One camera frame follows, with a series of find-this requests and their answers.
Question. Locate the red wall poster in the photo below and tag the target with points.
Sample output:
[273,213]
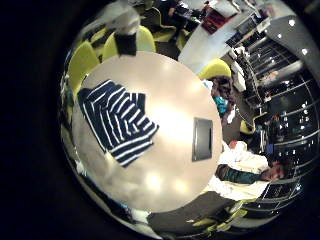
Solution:
[215,20]

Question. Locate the navy white striped shirt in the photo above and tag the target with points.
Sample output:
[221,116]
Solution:
[116,120]

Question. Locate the person in white jacket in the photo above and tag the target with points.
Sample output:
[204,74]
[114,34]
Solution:
[243,166]

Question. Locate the teal cloth pile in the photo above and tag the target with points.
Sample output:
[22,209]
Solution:
[220,103]

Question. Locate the yellow chair with sticker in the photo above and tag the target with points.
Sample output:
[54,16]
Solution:
[81,63]

